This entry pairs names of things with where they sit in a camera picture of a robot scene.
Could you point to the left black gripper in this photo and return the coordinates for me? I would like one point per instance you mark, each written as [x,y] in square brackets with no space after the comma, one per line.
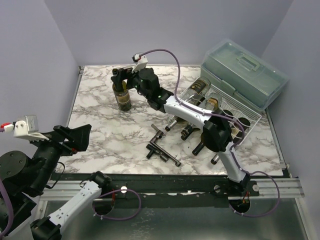
[79,136]

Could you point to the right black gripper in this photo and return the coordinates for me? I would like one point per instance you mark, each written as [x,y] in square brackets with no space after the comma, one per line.
[125,75]

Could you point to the green wine bottle back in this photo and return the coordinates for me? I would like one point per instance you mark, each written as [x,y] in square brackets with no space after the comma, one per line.
[123,99]

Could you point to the brown wine bottle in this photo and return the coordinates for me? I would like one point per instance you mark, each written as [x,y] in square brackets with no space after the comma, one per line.
[172,122]

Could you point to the clear glass bottle tall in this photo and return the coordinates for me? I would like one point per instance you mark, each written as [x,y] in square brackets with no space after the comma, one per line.
[195,93]

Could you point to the green wine bottle front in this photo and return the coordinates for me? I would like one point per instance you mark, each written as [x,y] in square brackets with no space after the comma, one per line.
[188,130]

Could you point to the clear bottle gold cap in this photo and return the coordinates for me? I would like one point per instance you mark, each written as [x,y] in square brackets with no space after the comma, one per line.
[212,102]

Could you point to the green wine bottle black neck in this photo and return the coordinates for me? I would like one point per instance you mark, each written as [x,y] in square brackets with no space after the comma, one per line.
[201,145]

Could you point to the green wine bottle silver neck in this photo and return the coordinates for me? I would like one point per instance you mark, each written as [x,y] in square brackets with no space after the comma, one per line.
[236,134]

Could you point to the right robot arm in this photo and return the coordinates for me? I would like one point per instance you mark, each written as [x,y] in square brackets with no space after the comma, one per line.
[216,130]

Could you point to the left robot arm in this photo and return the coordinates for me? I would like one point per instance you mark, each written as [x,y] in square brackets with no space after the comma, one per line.
[23,178]

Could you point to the dark metal faucet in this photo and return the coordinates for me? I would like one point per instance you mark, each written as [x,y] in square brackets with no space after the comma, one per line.
[155,149]

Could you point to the green plastic toolbox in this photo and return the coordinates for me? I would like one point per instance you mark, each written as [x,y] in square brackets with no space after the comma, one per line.
[242,75]

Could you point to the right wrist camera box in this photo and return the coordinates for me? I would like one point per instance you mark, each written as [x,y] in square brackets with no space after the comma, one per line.
[140,62]

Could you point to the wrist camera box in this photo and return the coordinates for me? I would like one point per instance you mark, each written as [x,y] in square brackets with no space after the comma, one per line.
[140,62]
[27,128]

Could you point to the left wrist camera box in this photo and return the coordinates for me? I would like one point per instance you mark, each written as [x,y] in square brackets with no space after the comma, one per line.
[27,128]

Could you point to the white wire wine rack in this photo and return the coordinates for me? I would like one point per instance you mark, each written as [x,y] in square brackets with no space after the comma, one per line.
[235,107]

